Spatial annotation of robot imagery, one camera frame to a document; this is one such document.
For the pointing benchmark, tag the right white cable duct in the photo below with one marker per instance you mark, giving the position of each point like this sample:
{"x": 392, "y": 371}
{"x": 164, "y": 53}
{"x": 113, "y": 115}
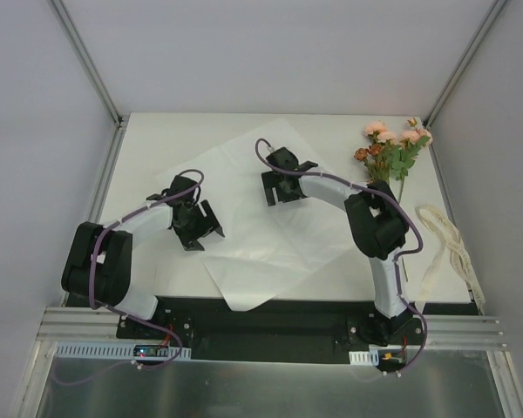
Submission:
{"x": 364, "y": 358}

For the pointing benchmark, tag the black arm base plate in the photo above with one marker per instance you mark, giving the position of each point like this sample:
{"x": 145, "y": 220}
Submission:
{"x": 285, "y": 331}

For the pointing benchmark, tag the aluminium frame post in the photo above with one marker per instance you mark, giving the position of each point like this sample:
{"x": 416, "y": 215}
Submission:
{"x": 486, "y": 25}
{"x": 85, "y": 59}

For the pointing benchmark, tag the translucent white wrapping paper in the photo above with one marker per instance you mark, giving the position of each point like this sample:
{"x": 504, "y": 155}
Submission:
{"x": 298, "y": 250}

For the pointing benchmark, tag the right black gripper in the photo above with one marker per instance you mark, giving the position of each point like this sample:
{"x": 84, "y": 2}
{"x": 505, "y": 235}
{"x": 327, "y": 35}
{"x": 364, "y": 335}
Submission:
{"x": 280, "y": 187}

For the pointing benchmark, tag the right aluminium frame post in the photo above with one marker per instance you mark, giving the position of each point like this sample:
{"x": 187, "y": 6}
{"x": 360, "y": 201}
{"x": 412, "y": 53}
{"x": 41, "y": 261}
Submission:
{"x": 486, "y": 25}

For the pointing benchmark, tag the aluminium front rail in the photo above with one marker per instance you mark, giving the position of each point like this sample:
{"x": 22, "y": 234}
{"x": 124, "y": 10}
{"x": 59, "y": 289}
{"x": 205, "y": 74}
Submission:
{"x": 441, "y": 332}

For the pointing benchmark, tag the orange brown flower bunch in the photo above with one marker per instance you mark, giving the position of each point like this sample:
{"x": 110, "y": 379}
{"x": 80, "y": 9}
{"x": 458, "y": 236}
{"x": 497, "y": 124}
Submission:
{"x": 381, "y": 161}

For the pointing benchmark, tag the left aluminium frame post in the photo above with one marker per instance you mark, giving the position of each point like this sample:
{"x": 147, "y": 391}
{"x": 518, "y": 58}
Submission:
{"x": 85, "y": 59}

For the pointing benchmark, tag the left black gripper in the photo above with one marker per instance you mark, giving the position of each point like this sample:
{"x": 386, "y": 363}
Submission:
{"x": 196, "y": 224}

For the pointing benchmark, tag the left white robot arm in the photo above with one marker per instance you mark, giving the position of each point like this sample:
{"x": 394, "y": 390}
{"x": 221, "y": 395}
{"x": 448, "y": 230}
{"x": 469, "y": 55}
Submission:
{"x": 99, "y": 263}

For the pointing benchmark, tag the pink rose stem with leaves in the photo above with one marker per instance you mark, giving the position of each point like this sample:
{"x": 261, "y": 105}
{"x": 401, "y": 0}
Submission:
{"x": 406, "y": 150}

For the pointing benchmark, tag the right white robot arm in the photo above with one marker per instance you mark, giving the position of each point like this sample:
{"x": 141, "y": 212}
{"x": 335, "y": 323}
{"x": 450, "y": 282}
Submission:
{"x": 377, "y": 225}

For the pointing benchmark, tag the left white cable duct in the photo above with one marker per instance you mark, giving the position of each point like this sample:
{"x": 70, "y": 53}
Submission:
{"x": 120, "y": 351}

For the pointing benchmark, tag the white cable duct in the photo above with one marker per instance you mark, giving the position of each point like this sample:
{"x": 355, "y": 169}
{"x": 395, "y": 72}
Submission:
{"x": 120, "y": 351}
{"x": 364, "y": 358}

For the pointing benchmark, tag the cream printed ribbon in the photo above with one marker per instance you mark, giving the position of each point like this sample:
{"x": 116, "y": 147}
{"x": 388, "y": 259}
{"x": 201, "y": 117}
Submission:
{"x": 451, "y": 242}

